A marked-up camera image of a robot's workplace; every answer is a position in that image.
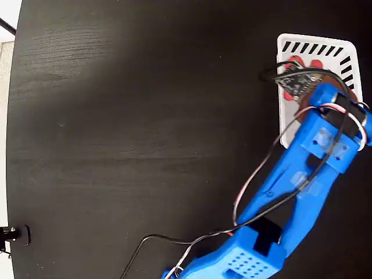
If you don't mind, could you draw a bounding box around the black metal rod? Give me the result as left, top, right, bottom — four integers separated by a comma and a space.
0, 17, 17, 36

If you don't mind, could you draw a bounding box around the red turtle toy gold shell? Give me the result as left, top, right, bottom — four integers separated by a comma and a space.
282, 55, 325, 103

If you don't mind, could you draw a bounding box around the small camera circuit board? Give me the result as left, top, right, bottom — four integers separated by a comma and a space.
275, 69, 322, 98

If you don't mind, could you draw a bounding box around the black table clamp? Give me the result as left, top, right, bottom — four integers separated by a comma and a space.
0, 224, 31, 248

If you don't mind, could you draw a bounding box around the black camera cable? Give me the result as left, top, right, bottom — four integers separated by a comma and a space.
118, 60, 362, 279

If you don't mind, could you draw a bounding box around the white red servo wire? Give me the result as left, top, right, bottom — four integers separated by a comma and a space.
173, 101, 372, 279

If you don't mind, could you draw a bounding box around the white plastic basket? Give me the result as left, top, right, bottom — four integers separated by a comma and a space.
276, 33, 364, 148

